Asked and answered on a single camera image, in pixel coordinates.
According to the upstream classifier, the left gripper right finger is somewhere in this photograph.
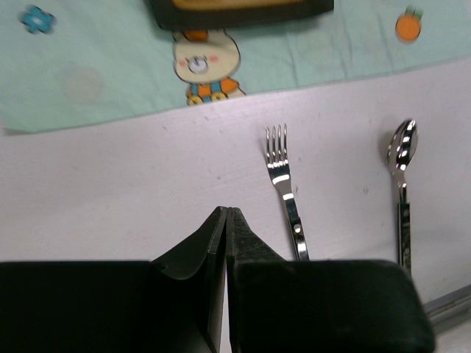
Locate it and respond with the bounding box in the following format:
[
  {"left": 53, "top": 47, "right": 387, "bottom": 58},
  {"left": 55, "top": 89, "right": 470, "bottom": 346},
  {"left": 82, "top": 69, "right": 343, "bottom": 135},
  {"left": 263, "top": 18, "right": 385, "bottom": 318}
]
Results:
[{"left": 226, "top": 207, "right": 284, "bottom": 352}]

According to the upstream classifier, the square brown black plate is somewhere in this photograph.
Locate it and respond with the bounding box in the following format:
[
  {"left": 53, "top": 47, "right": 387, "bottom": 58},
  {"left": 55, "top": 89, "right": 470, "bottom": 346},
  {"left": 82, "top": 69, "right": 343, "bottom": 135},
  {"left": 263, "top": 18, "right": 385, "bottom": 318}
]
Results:
[{"left": 144, "top": 0, "right": 334, "bottom": 31}]

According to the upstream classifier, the green cartoon print cloth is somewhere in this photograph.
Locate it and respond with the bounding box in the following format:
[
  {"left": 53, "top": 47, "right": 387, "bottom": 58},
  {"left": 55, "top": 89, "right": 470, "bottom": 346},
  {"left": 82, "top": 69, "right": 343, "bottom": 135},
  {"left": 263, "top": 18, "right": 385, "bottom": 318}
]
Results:
[{"left": 1, "top": 1, "right": 470, "bottom": 133}]

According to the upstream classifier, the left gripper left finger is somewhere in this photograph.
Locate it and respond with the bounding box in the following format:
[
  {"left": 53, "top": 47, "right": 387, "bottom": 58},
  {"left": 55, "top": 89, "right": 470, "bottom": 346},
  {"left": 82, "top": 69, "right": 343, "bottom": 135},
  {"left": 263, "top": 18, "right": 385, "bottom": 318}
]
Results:
[{"left": 149, "top": 207, "right": 227, "bottom": 352}]

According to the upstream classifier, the aluminium rail frame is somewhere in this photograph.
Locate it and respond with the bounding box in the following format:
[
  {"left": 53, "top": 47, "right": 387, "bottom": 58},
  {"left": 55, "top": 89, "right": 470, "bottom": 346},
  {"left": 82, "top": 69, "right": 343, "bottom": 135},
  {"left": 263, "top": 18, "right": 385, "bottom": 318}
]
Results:
[{"left": 423, "top": 285, "right": 471, "bottom": 325}]

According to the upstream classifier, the silver spoon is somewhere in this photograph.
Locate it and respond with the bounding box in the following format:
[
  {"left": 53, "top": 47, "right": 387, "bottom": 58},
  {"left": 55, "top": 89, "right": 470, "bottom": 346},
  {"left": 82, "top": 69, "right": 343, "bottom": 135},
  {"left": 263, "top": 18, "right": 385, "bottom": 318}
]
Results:
[{"left": 386, "top": 118, "right": 418, "bottom": 276}]

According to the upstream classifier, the silver fork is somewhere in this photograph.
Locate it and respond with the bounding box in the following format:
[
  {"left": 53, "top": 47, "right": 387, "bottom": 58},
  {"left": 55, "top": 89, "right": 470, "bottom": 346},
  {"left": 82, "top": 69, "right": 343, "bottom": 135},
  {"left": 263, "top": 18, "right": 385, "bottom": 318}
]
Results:
[{"left": 265, "top": 124, "right": 310, "bottom": 261}]

